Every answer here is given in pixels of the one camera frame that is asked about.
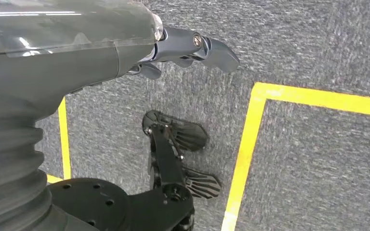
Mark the black robot right foot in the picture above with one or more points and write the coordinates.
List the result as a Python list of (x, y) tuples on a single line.
[(204, 185)]

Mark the yellow floor tape square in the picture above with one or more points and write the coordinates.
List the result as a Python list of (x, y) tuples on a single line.
[(65, 143), (249, 143)]

